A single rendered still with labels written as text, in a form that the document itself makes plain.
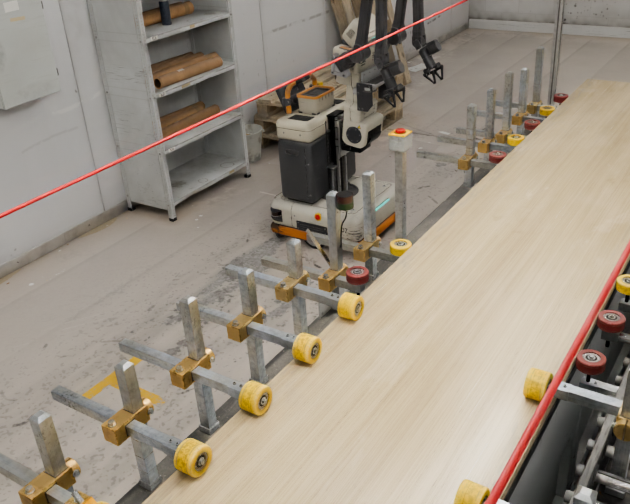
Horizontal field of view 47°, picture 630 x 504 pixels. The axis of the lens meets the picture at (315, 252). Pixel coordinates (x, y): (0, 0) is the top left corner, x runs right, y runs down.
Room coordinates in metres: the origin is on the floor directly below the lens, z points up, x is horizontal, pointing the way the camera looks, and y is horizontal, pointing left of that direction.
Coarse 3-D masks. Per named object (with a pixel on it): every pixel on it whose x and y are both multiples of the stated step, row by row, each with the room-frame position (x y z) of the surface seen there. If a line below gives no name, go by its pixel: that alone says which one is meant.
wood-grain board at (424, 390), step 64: (576, 128) 3.50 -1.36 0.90; (512, 192) 2.79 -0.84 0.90; (576, 192) 2.74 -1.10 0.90; (448, 256) 2.28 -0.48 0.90; (512, 256) 2.25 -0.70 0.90; (576, 256) 2.22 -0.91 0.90; (384, 320) 1.91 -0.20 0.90; (448, 320) 1.88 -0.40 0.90; (512, 320) 1.86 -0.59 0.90; (576, 320) 1.83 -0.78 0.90; (320, 384) 1.61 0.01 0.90; (384, 384) 1.59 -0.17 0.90; (448, 384) 1.57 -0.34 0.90; (512, 384) 1.56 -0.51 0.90; (256, 448) 1.38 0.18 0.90; (320, 448) 1.36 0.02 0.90; (384, 448) 1.35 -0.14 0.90; (448, 448) 1.33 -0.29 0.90; (512, 448) 1.32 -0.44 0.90
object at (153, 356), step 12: (120, 348) 1.79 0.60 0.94; (132, 348) 1.76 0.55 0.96; (144, 348) 1.76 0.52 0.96; (144, 360) 1.74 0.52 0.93; (156, 360) 1.71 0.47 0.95; (168, 360) 1.69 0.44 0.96; (180, 360) 1.69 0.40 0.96; (192, 372) 1.63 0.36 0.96; (204, 372) 1.62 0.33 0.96; (204, 384) 1.61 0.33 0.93; (216, 384) 1.58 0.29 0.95; (228, 384) 1.56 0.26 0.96; (240, 384) 1.55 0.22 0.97
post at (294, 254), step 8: (296, 240) 2.10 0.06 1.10; (288, 248) 2.09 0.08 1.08; (296, 248) 2.08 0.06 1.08; (288, 256) 2.09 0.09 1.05; (296, 256) 2.08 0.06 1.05; (288, 264) 2.10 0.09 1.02; (296, 264) 2.08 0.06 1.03; (296, 272) 2.08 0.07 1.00; (296, 296) 2.08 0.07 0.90; (296, 304) 2.09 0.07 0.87; (304, 304) 2.10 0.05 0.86; (296, 312) 2.09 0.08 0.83; (304, 312) 2.10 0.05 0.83; (296, 320) 2.09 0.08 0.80; (304, 320) 2.09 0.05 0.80; (296, 328) 2.09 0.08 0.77; (304, 328) 2.09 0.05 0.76
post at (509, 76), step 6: (510, 72) 3.73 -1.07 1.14; (510, 78) 3.73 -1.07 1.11; (510, 84) 3.72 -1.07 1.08; (504, 90) 3.74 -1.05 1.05; (510, 90) 3.72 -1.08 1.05; (504, 96) 3.74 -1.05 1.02; (510, 96) 3.73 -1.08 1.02; (504, 102) 3.74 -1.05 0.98; (510, 102) 3.73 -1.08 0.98; (504, 108) 3.74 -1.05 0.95; (510, 108) 3.74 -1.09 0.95; (504, 114) 3.74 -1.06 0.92; (510, 114) 3.74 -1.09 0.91; (504, 120) 3.73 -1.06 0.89; (510, 120) 3.75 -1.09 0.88; (504, 126) 3.73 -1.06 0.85
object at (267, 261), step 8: (264, 256) 2.45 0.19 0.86; (264, 264) 2.43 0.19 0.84; (272, 264) 2.41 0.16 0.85; (280, 264) 2.38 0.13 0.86; (288, 272) 2.36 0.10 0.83; (312, 272) 2.30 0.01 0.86; (320, 272) 2.30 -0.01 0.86; (336, 280) 2.24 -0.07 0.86; (344, 280) 2.23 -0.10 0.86; (352, 288) 2.21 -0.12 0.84; (360, 288) 2.19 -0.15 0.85
